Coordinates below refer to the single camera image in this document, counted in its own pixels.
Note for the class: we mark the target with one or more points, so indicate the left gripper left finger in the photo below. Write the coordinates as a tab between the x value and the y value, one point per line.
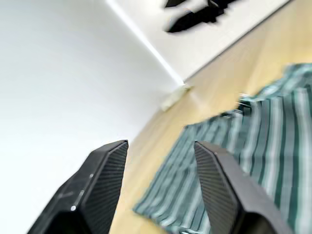
97	185

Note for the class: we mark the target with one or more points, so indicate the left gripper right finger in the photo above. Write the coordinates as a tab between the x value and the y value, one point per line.
224	192

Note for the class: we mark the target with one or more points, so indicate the green striped T-shirt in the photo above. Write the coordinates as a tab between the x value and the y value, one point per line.
268	136

